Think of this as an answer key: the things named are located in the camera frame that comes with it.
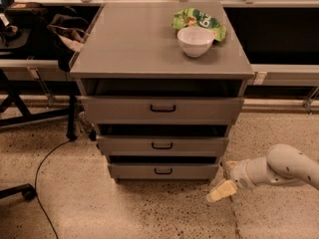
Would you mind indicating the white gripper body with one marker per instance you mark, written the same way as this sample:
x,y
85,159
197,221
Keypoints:
x,y
238,173

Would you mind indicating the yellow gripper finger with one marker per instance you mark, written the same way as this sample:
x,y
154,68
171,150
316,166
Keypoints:
x,y
222,189

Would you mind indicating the grey bottom drawer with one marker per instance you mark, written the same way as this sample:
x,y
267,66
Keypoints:
x,y
163,167

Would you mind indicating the grey drawer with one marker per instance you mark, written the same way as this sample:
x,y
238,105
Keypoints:
x,y
162,139
151,101
163,167

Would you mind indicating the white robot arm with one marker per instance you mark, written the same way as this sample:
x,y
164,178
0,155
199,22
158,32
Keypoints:
x,y
282,165

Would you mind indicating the grey drawer cabinet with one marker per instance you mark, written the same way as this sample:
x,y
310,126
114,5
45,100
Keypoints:
x,y
137,41

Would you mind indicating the grey middle drawer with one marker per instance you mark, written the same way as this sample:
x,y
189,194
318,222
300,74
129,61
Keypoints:
x,y
162,139

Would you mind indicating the grey top drawer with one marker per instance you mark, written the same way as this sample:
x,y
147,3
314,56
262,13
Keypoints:
x,y
151,101

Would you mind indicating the white bowl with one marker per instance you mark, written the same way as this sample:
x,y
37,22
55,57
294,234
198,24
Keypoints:
x,y
195,41

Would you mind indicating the green snack bag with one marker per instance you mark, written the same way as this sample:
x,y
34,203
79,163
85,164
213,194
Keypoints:
x,y
191,17

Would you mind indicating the black table stand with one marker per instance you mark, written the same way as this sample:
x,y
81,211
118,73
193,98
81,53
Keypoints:
x,y
13,97

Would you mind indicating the black chair base caster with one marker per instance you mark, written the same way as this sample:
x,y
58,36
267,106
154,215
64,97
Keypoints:
x,y
27,191

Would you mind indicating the dark bag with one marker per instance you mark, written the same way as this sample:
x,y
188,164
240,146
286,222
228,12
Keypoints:
x,y
68,33

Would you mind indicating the black desk with items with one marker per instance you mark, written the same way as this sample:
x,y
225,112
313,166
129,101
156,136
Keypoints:
x,y
27,33

